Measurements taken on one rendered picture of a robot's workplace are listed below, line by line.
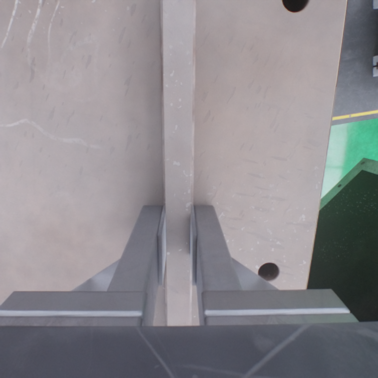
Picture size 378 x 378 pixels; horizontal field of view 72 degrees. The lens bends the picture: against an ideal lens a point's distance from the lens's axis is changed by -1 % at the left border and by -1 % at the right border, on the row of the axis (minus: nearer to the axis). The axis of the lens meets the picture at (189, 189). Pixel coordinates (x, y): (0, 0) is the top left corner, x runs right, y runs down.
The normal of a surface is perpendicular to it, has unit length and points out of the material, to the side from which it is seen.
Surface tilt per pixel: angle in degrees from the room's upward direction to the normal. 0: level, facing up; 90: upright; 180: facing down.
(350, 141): 0
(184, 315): 0
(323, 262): 90
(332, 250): 90
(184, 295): 0
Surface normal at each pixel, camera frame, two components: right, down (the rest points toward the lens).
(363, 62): 0.03, 0.27
